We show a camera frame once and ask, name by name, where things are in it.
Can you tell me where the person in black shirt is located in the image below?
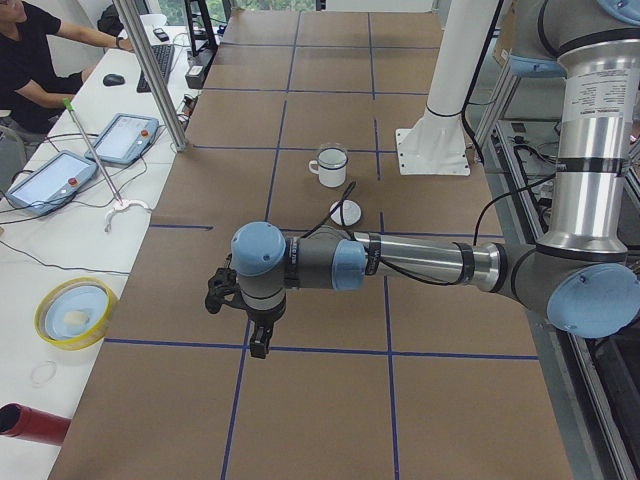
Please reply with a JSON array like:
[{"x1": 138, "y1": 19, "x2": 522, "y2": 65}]
[{"x1": 1, "y1": 1, "x2": 133, "y2": 135}]

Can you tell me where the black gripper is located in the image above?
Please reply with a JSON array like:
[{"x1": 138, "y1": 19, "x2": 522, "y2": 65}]
[{"x1": 247, "y1": 306, "x2": 280, "y2": 358}]

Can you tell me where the clear ring on table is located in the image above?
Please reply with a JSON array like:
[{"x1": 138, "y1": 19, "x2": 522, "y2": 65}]
[{"x1": 30, "y1": 360, "x2": 58, "y2": 386}]

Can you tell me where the white curved clamp piece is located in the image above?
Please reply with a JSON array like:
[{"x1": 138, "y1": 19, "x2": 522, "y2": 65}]
[{"x1": 104, "y1": 199, "x2": 152, "y2": 233}]

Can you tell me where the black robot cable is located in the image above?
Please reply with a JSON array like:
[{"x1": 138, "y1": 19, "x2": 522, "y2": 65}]
[{"x1": 304, "y1": 180, "x2": 556, "y2": 287}]

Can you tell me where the metal rod green tip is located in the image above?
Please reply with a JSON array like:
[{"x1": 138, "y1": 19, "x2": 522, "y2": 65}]
[{"x1": 62, "y1": 97, "x2": 123, "y2": 202}]

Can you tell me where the white enamel mug blue rim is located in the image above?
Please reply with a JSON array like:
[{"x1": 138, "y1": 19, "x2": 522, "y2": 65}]
[{"x1": 308, "y1": 145, "x2": 349, "y2": 188}]

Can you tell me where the clear glass funnel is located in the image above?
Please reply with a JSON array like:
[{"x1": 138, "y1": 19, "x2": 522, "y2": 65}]
[{"x1": 317, "y1": 144, "x2": 348, "y2": 169}]

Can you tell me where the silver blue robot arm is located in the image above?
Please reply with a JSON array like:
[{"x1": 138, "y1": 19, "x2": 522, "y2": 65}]
[{"x1": 231, "y1": 1, "x2": 639, "y2": 358}]

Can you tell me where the white ceramic lid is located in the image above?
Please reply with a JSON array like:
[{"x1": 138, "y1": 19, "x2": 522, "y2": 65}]
[{"x1": 330, "y1": 200, "x2": 362, "y2": 227}]

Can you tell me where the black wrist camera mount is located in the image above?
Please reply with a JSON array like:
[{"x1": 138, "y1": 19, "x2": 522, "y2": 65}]
[{"x1": 205, "y1": 254, "x2": 246, "y2": 314}]

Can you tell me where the aluminium frame post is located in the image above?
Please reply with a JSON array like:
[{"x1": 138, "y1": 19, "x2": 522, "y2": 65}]
[{"x1": 113, "y1": 0, "x2": 187, "y2": 152}]

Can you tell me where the black computer mouse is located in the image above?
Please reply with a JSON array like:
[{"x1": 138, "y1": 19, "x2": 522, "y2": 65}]
[{"x1": 102, "y1": 74, "x2": 126, "y2": 87}]

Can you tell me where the red cylinder tube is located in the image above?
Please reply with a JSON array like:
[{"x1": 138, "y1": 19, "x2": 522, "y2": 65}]
[{"x1": 1, "y1": 403, "x2": 71, "y2": 446}]

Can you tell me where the blue teach pendant near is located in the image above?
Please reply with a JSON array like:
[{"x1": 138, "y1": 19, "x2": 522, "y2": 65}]
[{"x1": 6, "y1": 151, "x2": 98, "y2": 215}]

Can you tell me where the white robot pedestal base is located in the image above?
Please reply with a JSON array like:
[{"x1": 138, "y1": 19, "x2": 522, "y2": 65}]
[{"x1": 396, "y1": 0, "x2": 502, "y2": 176}]

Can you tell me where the black box with label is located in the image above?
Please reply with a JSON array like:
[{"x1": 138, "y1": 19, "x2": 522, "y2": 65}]
[{"x1": 185, "y1": 49, "x2": 214, "y2": 90}]

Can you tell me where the black keyboard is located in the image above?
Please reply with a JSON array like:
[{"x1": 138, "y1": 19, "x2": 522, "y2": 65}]
[{"x1": 136, "y1": 44, "x2": 174, "y2": 93}]

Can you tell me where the blue teach pendant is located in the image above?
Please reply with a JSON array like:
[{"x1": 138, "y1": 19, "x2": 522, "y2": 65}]
[
  {"x1": 6, "y1": 151, "x2": 98, "y2": 215},
  {"x1": 92, "y1": 113, "x2": 159, "y2": 166}
]

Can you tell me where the blue teach pendant far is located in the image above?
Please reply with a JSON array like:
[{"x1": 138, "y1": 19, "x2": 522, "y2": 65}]
[{"x1": 92, "y1": 113, "x2": 159, "y2": 166}]

